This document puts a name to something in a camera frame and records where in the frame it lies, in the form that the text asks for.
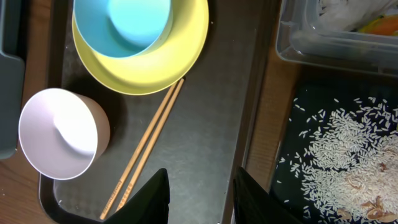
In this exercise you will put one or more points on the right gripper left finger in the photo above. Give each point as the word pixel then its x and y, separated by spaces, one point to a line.
pixel 150 205

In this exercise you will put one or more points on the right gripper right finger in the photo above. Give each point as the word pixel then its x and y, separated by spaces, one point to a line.
pixel 253 205

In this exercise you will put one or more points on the rice and nut shells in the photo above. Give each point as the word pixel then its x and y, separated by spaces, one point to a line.
pixel 350 165

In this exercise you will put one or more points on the light blue bowl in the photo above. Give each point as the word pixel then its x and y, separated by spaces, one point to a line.
pixel 123 28

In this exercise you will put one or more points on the white tissue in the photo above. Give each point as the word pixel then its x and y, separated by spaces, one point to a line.
pixel 346 15

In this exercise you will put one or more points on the green snack wrapper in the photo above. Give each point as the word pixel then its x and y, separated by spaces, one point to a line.
pixel 384 25

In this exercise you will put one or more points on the black waste tray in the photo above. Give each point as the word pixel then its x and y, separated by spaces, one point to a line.
pixel 314 95

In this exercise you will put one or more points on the grey dishwasher rack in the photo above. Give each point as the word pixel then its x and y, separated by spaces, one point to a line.
pixel 12 76

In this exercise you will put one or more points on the right wooden chopstick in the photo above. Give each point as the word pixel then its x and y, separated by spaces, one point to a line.
pixel 160 124

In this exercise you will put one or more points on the wooden chopstick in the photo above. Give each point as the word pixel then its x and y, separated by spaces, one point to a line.
pixel 160 124
pixel 136 154

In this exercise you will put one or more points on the dark brown serving tray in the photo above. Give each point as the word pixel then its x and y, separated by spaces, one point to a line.
pixel 206 136

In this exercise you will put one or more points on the pink bowl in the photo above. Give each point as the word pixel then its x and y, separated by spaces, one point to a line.
pixel 62 133

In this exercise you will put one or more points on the left wooden chopstick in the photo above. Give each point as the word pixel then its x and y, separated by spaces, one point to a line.
pixel 136 154

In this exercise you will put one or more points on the yellow plate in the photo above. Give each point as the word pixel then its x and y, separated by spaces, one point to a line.
pixel 157 70

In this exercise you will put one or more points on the clear plastic bin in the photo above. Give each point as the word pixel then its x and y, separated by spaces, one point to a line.
pixel 302 38

